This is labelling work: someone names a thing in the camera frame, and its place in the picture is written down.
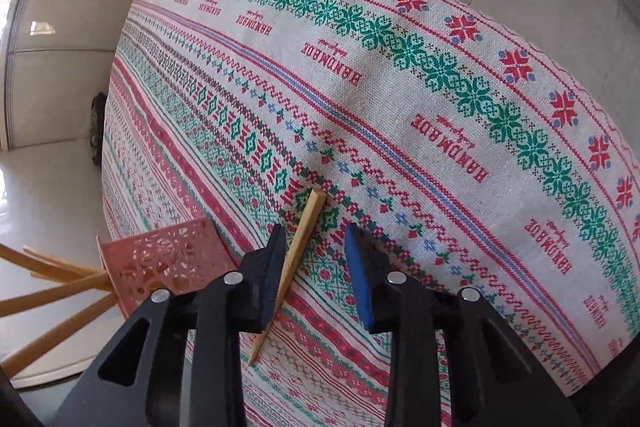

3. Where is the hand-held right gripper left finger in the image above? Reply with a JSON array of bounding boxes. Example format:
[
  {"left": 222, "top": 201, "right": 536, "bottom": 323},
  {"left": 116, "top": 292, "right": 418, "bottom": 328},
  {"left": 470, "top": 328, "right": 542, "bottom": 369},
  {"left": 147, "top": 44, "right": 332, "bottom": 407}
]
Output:
[{"left": 50, "top": 223, "right": 288, "bottom": 427}]

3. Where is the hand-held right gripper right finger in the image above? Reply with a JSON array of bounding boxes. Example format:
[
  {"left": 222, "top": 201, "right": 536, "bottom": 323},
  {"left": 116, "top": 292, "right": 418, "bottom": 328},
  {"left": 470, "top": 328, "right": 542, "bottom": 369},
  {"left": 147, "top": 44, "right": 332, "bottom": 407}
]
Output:
[{"left": 344, "top": 222, "right": 583, "bottom": 427}]

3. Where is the wooden chopstick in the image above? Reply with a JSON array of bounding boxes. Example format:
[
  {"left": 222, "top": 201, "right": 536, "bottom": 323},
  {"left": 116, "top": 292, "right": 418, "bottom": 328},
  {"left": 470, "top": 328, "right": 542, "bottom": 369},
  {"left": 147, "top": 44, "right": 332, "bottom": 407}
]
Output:
[
  {"left": 22, "top": 247, "right": 103, "bottom": 277},
  {"left": 248, "top": 188, "right": 327, "bottom": 367},
  {"left": 29, "top": 272, "right": 112, "bottom": 292},
  {"left": 0, "top": 293, "right": 120, "bottom": 375},
  {"left": 0, "top": 243, "right": 106, "bottom": 282},
  {"left": 0, "top": 278, "right": 110, "bottom": 319}
]

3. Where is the pink plastic basket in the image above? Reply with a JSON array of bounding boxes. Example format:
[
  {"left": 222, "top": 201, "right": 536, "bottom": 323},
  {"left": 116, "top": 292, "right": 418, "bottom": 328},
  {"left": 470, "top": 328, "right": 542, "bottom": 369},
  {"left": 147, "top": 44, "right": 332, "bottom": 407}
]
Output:
[{"left": 96, "top": 217, "right": 238, "bottom": 319}]

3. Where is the patterned woven tablecloth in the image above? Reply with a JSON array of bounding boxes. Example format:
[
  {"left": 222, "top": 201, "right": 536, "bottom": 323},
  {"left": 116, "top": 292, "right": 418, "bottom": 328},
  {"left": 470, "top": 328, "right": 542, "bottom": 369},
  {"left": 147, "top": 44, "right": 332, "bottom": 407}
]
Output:
[{"left": 100, "top": 0, "right": 640, "bottom": 427}]

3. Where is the black trash bin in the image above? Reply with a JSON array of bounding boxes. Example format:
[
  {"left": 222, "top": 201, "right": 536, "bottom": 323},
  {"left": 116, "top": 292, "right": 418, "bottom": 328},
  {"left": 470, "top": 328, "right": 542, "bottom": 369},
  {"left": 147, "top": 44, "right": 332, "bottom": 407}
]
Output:
[{"left": 91, "top": 92, "right": 109, "bottom": 168}]

